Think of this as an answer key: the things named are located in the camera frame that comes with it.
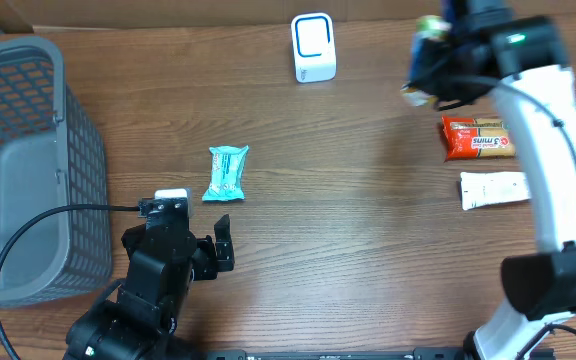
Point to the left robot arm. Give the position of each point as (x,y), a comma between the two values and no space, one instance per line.
(136,317)

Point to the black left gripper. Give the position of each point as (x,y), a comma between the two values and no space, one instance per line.
(210,262)

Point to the white barcode scanner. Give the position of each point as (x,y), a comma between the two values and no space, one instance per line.
(314,50)

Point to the grey plastic mesh basket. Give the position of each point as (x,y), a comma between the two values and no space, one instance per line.
(55,237)

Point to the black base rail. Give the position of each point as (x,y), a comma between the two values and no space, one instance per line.
(421,353)

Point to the orange spaghetti packet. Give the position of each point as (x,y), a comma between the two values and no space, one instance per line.
(471,138)

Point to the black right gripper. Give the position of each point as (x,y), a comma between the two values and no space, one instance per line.
(431,78)

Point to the white cream tube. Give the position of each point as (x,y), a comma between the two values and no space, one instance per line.
(485,189)

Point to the green snack packet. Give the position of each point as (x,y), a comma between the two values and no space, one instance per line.
(428,53)

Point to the light blue wipes packet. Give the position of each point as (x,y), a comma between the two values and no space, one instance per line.
(227,167)

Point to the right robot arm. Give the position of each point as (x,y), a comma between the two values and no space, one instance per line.
(523,66)

